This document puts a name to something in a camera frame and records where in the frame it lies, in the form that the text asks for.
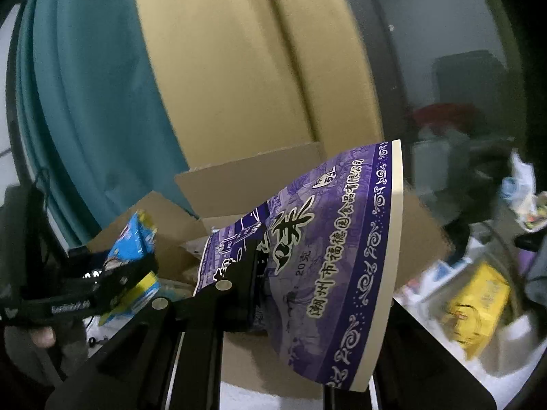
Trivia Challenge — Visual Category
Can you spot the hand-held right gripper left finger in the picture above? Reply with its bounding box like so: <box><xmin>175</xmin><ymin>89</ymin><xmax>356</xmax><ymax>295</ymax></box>
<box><xmin>45</xmin><ymin>239</ymin><xmax>270</xmax><ymax>410</ymax></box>

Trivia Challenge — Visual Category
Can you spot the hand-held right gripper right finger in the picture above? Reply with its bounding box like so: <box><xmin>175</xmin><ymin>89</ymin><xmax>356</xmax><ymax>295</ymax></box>
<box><xmin>323</xmin><ymin>299</ymin><xmax>498</xmax><ymax>410</ymax></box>

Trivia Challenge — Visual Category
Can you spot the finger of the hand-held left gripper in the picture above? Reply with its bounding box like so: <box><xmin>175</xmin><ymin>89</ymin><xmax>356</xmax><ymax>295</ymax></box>
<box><xmin>99</xmin><ymin>254</ymin><xmax>160</xmax><ymax>309</ymax></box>

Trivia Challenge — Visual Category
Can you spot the blue snack packet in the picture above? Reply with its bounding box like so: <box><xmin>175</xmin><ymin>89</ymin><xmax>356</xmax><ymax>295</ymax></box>
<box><xmin>98</xmin><ymin>209</ymin><xmax>162</xmax><ymax>326</ymax></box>

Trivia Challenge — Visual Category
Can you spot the cardboard box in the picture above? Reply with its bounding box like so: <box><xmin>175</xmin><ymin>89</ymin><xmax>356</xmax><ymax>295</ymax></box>
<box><xmin>88</xmin><ymin>141</ymin><xmax>456</xmax><ymax>394</ymax></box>

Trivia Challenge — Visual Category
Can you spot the purple patterned snack packet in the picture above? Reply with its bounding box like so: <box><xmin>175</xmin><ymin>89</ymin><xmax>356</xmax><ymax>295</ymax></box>
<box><xmin>192</xmin><ymin>139</ymin><xmax>405</xmax><ymax>394</ymax></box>

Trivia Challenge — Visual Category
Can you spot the person's left forearm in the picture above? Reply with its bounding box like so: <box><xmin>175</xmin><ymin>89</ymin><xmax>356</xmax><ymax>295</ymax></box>
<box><xmin>9</xmin><ymin>320</ymin><xmax>91</xmax><ymax>390</ymax></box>

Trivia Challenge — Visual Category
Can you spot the person's left hand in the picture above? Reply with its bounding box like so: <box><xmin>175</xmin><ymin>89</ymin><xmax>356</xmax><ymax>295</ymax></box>
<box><xmin>31</xmin><ymin>326</ymin><xmax>57</xmax><ymax>349</ymax></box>

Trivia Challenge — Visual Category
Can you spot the yellow crinkled packet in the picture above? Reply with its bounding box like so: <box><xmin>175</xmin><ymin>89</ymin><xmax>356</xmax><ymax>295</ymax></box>
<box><xmin>442</xmin><ymin>262</ymin><xmax>512</xmax><ymax>360</ymax></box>

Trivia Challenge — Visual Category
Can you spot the white tissue roll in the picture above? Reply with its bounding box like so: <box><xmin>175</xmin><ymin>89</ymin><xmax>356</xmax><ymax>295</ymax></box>
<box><xmin>486</xmin><ymin>315</ymin><xmax>540</xmax><ymax>373</ymax></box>

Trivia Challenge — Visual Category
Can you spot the teal curtain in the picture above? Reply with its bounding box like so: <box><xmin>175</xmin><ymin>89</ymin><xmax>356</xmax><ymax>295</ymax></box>
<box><xmin>15</xmin><ymin>0</ymin><xmax>202</xmax><ymax>249</ymax></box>

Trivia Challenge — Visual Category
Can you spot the white plastic bag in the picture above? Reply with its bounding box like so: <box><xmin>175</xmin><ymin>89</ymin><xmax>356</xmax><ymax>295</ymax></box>
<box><xmin>502</xmin><ymin>151</ymin><xmax>547</xmax><ymax>232</ymax></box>

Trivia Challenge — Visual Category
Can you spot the yellow curtain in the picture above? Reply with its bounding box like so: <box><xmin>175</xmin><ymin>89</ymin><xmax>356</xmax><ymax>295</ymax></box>
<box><xmin>130</xmin><ymin>0</ymin><xmax>384</xmax><ymax>172</ymax></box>

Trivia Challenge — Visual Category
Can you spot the red bag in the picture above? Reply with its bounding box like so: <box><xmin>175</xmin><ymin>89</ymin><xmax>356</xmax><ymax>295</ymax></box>
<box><xmin>409</xmin><ymin>104</ymin><xmax>484</xmax><ymax>132</ymax></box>

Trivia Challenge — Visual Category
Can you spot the dark cabinet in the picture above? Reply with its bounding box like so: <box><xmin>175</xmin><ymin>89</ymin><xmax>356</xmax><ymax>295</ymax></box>
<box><xmin>431</xmin><ymin>50</ymin><xmax>508</xmax><ymax>108</ymax></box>

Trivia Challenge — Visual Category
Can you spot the black window frame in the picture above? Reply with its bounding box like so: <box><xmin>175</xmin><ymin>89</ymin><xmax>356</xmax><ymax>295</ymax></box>
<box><xmin>5</xmin><ymin>0</ymin><xmax>71</xmax><ymax>259</ymax></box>
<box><xmin>337</xmin><ymin>0</ymin><xmax>414</xmax><ymax>182</ymax></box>

